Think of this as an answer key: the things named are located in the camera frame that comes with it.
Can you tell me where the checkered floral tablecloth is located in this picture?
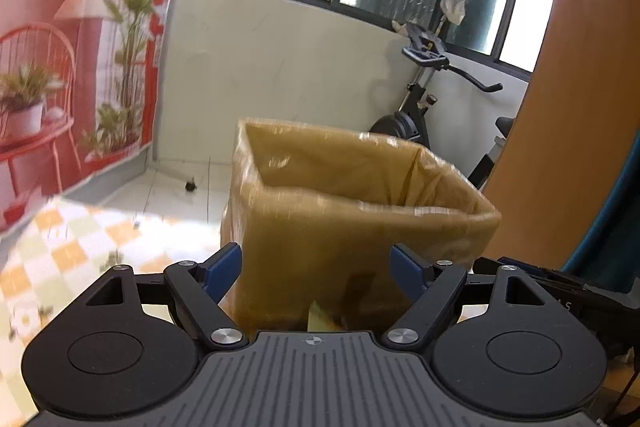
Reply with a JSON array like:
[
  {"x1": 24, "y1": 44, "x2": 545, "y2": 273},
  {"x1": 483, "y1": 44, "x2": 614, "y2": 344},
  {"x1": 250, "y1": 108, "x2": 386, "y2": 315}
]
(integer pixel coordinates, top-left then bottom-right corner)
[{"x1": 0, "y1": 198, "x2": 236, "y2": 427}]

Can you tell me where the teal cloth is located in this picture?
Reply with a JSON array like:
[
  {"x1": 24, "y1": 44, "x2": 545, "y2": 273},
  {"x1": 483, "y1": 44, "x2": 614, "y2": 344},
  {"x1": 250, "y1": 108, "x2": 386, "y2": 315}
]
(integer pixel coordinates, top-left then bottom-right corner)
[{"x1": 559, "y1": 164, "x2": 640, "y2": 294}]

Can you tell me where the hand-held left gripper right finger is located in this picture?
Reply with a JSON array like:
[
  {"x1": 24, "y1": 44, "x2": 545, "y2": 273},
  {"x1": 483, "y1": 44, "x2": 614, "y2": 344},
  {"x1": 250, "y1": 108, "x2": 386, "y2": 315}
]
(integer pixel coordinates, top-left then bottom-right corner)
[{"x1": 381, "y1": 243, "x2": 551, "y2": 351}]

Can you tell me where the printed wall cloth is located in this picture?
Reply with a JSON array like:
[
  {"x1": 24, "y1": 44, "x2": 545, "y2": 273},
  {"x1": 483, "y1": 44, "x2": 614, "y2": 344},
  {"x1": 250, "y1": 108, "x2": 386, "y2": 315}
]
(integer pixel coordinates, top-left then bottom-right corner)
[{"x1": 0, "y1": 0, "x2": 193, "y2": 235}]

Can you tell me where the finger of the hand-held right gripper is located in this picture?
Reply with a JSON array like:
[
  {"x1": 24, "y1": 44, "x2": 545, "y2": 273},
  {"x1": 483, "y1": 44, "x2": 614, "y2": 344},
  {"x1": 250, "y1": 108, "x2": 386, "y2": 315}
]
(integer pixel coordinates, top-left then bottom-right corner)
[{"x1": 472, "y1": 256, "x2": 551, "y2": 282}]

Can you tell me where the taped cardboard box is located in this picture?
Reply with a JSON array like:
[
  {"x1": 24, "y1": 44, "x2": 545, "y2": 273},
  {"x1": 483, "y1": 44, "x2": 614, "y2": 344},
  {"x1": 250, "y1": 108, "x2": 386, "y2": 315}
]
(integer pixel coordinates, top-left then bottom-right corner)
[{"x1": 220, "y1": 117, "x2": 502, "y2": 333}]

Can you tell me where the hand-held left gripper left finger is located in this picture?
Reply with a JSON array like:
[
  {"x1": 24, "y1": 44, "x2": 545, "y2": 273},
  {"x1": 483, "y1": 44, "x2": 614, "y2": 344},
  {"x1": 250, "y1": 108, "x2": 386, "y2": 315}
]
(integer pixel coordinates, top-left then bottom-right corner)
[{"x1": 82, "y1": 243, "x2": 248, "y2": 352}]

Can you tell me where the black exercise bike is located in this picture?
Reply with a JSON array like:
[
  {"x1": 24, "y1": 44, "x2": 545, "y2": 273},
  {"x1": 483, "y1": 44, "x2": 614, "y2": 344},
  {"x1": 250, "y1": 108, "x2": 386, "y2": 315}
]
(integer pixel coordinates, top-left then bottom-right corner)
[{"x1": 369, "y1": 0, "x2": 518, "y2": 194}]

